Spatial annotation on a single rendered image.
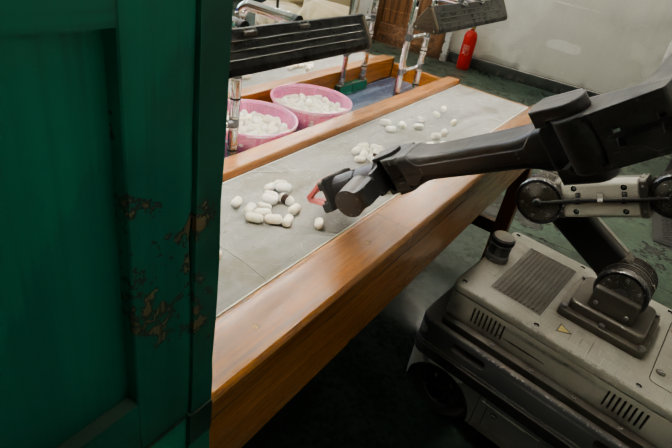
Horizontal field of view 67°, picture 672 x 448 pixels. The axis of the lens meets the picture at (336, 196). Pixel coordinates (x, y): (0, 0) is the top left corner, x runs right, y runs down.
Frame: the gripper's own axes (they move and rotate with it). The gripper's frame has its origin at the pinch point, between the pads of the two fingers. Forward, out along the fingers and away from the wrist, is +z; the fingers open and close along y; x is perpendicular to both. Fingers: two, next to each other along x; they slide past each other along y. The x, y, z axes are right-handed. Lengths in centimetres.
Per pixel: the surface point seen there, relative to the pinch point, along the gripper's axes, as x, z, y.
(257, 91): -34, 40, -38
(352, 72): -32, 41, -93
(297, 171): -6.2, 10.7, -10.5
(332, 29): -31.1, -14.4, -10.9
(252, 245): 2.7, 0.2, 19.7
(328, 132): -12.4, 14.8, -32.6
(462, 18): -29, -14, -79
